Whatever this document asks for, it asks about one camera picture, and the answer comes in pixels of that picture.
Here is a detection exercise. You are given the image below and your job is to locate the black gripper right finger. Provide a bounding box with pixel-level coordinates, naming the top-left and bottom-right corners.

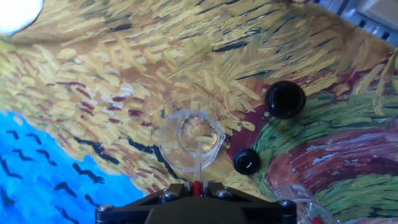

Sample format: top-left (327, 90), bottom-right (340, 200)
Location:
top-left (201, 181), bottom-right (297, 224)

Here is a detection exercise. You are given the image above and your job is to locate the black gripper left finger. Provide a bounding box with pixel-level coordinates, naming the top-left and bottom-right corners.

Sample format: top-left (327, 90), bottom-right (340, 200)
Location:
top-left (95, 181), bottom-right (193, 224)

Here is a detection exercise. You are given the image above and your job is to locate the black bottle cap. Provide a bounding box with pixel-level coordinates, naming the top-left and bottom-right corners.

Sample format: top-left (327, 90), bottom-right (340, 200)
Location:
top-left (232, 148), bottom-right (261, 176)

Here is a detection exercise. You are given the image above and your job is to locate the clear glass beaker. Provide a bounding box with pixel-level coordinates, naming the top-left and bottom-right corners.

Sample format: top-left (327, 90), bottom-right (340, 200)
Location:
top-left (157, 108), bottom-right (227, 174)
top-left (273, 182), bottom-right (343, 224)

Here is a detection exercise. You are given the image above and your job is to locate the amber glass bottle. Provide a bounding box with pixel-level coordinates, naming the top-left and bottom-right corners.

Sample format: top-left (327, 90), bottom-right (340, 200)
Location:
top-left (264, 80), bottom-right (307, 121)

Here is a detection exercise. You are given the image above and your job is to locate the painted wheatfield tablecloth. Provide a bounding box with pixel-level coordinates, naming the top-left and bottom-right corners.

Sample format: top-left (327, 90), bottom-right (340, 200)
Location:
top-left (0, 0), bottom-right (398, 224)

